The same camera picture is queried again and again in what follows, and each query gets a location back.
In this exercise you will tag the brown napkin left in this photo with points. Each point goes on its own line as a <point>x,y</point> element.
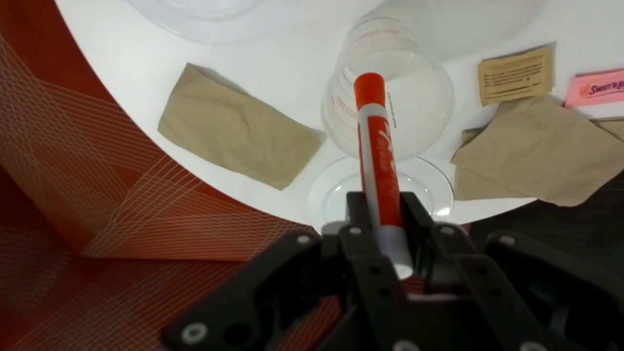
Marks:
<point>537,149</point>

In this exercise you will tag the brown napkin right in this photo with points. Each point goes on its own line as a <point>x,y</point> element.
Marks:
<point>229,128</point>

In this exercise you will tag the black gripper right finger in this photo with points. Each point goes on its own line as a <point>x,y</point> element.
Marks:
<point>475,307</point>

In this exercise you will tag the clear plastic measuring cup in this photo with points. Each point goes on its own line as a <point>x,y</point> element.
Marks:
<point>418,93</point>

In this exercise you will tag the brown napkin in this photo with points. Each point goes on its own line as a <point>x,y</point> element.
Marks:
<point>229,128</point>
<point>537,149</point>

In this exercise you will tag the clear plastic lid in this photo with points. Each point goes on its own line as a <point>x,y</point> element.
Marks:
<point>328,194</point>

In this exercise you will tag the small brown paper packet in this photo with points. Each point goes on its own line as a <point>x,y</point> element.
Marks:
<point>517,75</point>

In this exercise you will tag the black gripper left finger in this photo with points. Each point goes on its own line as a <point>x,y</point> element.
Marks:
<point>375,315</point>

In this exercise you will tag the red marker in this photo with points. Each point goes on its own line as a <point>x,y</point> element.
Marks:
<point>379,172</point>

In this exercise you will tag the round white table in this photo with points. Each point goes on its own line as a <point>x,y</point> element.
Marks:
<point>139,65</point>

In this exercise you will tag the orange patterned sofa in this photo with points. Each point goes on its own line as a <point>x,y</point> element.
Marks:
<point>104,239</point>

